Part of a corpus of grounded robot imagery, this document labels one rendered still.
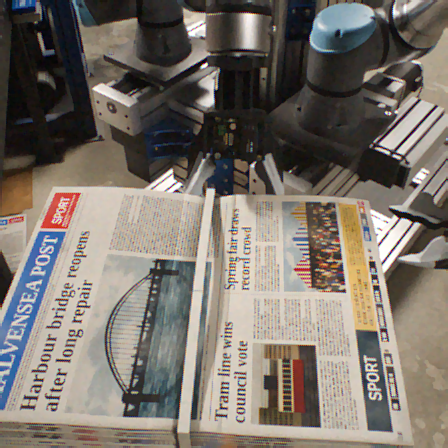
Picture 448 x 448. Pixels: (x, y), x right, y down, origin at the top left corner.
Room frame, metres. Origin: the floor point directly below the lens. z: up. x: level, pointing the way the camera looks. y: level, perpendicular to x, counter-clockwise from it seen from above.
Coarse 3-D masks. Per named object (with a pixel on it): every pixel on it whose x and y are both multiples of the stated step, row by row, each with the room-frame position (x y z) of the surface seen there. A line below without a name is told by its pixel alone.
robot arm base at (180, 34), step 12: (144, 24) 1.23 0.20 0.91; (156, 24) 1.22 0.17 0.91; (168, 24) 1.23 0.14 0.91; (180, 24) 1.25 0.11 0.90; (144, 36) 1.23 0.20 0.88; (156, 36) 1.22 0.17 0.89; (168, 36) 1.22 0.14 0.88; (180, 36) 1.24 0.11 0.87; (144, 48) 1.22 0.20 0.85; (156, 48) 1.21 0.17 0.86; (168, 48) 1.21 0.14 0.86; (180, 48) 1.23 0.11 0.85; (192, 48) 1.28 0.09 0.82; (144, 60) 1.22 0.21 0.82; (156, 60) 1.20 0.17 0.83; (168, 60) 1.21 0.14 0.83; (180, 60) 1.22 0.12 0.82
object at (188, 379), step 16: (208, 192) 0.45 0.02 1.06; (208, 208) 0.42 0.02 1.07; (208, 224) 0.39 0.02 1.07; (208, 240) 0.37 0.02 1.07; (192, 304) 0.29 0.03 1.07; (192, 320) 0.27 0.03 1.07; (192, 336) 0.25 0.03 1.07; (192, 352) 0.24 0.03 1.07; (192, 368) 0.22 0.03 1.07; (192, 384) 0.21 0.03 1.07; (192, 400) 0.20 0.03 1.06
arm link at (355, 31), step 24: (336, 24) 0.94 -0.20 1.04; (360, 24) 0.93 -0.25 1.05; (384, 24) 0.97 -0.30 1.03; (312, 48) 0.96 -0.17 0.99; (336, 48) 0.92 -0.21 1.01; (360, 48) 0.92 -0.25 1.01; (384, 48) 0.95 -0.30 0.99; (312, 72) 0.95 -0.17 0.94; (336, 72) 0.91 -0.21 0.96; (360, 72) 0.93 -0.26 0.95
